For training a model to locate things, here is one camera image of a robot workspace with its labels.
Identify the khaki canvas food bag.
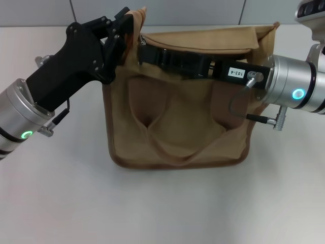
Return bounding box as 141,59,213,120
101,6,281,170

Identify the right gripper cable with connectors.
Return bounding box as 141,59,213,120
229,71,287,131

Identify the left gripper cable with connectors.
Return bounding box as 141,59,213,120
35,55,72,138

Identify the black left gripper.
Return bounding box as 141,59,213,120
25,7,134,114

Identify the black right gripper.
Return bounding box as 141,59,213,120
138,45,271,90

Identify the gripper cable with connectors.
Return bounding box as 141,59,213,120
229,71,287,131
35,55,72,138

